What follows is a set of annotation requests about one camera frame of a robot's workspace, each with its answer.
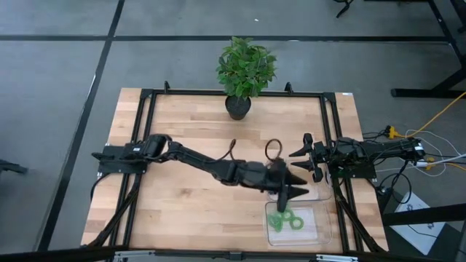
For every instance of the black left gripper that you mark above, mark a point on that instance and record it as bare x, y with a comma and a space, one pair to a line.
273, 176

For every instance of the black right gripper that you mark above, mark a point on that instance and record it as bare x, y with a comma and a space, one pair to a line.
317, 154

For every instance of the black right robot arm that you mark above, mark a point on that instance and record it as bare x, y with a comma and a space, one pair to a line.
364, 153

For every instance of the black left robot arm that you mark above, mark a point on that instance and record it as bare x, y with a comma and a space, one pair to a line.
196, 158

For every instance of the clear plastic bin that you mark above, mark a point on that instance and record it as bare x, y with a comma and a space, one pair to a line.
313, 236
316, 193

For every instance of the green potted plant black pot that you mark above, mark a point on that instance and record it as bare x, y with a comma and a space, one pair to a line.
245, 69

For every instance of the black floor beam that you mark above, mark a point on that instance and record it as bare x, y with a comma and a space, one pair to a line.
418, 217

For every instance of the white cardboard box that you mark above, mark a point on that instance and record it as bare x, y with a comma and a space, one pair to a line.
418, 236

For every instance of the black chair foot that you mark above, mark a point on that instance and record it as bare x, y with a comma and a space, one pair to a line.
344, 10

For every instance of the black stand foot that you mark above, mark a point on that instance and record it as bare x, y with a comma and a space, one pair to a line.
11, 167

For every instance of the black aluminium table frame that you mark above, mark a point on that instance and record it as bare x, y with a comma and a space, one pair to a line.
182, 92

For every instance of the black table leg frame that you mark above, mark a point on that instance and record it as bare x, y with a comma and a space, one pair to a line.
437, 87

